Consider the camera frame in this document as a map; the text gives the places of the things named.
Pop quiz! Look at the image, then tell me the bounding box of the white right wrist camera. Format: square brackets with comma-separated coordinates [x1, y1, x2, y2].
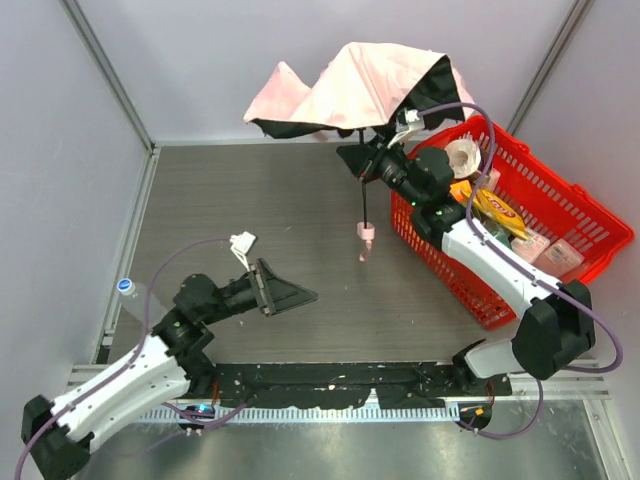
[387, 109, 425, 149]

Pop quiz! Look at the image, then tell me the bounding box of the clear plastic water bottle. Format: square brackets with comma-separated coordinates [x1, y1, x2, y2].
[116, 277, 168, 330]

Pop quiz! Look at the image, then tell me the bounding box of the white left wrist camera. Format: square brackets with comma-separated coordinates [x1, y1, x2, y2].
[229, 231, 257, 271]

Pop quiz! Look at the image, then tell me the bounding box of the pink and black umbrella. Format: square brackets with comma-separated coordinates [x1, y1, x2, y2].
[242, 42, 476, 264]

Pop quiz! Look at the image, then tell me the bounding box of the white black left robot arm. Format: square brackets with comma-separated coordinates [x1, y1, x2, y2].
[21, 259, 318, 479]

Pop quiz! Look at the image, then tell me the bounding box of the dark brown jar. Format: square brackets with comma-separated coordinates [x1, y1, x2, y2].
[471, 150, 500, 191]

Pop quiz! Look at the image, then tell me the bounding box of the yellow Lays chips bag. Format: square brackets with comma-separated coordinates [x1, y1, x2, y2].
[473, 188, 527, 239]

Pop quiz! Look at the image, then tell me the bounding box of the pink packaged item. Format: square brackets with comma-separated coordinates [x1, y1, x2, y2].
[511, 230, 551, 264]

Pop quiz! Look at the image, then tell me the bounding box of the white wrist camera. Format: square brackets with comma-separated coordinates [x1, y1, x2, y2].
[229, 231, 257, 271]
[387, 109, 425, 149]

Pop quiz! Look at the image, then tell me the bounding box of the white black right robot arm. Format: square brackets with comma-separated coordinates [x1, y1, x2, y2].
[336, 141, 595, 380]

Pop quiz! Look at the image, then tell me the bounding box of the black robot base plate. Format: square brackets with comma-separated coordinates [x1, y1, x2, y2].
[209, 362, 513, 410]

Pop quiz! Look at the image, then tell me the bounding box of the red plastic shopping basket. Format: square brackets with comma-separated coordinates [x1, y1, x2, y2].
[391, 126, 634, 330]

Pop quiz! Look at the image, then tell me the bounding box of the clear labelled plastic container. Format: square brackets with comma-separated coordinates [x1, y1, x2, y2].
[533, 239, 584, 279]

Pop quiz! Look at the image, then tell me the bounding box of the green snack packet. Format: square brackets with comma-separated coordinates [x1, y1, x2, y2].
[483, 220, 512, 250]

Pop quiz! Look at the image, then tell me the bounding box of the white slotted cable duct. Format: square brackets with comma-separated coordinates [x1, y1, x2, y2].
[135, 402, 459, 424]

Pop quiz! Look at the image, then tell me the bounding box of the orange snack box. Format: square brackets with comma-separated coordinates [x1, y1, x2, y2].
[450, 180, 473, 204]

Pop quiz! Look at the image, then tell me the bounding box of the toilet paper roll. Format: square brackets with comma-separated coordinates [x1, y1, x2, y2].
[444, 138, 482, 180]

